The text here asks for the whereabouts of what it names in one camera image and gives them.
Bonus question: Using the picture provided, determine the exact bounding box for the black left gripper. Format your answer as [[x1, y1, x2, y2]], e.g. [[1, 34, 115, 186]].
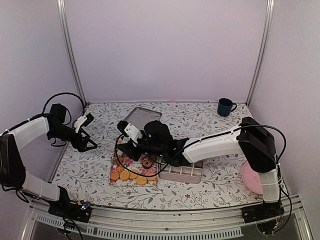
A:
[[48, 123, 98, 152]]

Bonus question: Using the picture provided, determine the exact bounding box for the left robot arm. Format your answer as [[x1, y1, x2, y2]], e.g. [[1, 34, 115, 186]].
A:
[[0, 103, 98, 217]]

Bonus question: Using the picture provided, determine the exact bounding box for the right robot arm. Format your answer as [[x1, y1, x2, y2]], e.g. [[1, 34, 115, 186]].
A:
[[116, 117, 281, 218]]

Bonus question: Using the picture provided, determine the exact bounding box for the floral rectangular tray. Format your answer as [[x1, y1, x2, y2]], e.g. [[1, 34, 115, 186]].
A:
[[109, 150, 160, 187]]

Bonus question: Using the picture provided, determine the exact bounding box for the chocolate sprinkle donut cookie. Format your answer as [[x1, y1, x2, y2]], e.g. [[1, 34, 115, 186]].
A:
[[141, 159, 153, 169]]

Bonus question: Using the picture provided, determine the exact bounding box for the metal tin lid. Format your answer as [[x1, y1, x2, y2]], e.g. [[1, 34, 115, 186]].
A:
[[124, 107, 162, 130]]

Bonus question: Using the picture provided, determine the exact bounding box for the beige embossed round biscuit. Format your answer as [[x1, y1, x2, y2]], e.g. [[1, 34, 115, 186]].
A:
[[136, 176, 148, 186]]

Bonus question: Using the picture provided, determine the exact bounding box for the pink divided cookie tin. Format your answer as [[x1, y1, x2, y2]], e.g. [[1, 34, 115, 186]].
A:
[[159, 161, 204, 184]]

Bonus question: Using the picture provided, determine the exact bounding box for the dark blue mug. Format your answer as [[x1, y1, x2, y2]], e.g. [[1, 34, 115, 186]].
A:
[[217, 98, 237, 117]]

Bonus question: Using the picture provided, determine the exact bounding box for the pink plate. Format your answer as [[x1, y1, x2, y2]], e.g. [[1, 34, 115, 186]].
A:
[[241, 161, 263, 195]]

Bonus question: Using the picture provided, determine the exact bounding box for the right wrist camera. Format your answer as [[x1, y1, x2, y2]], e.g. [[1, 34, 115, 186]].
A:
[[117, 120, 143, 147]]

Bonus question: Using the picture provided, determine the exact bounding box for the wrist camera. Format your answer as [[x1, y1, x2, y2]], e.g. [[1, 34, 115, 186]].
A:
[[117, 120, 143, 147], [72, 113, 94, 133]]

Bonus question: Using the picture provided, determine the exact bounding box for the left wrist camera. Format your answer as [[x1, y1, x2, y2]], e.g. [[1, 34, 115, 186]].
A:
[[72, 113, 94, 133]]

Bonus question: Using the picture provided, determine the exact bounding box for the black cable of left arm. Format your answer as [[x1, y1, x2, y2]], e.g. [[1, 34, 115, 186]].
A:
[[42, 92, 87, 118]]

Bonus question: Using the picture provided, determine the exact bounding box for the aluminium front rail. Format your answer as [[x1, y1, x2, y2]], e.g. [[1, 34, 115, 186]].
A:
[[22, 194, 313, 240]]

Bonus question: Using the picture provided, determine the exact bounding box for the left metal frame post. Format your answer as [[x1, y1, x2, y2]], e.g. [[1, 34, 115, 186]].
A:
[[56, 0, 83, 95]]

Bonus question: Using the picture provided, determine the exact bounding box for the metal frame post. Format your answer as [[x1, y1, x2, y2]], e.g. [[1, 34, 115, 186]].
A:
[[245, 0, 275, 108], [56, 0, 83, 95]]

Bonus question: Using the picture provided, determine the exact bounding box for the right metal frame post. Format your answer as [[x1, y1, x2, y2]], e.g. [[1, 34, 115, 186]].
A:
[[245, 0, 275, 108]]

